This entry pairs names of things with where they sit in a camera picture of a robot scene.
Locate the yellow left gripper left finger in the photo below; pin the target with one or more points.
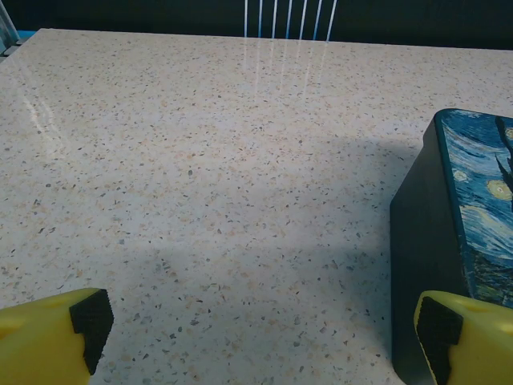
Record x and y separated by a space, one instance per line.
36 341

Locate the aluminium frame post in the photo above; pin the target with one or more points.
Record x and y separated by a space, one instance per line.
6 24

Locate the dark box with starry-night lid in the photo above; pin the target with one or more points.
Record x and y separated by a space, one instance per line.
425 240

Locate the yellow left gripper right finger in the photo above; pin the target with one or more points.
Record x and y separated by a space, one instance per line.
481 345

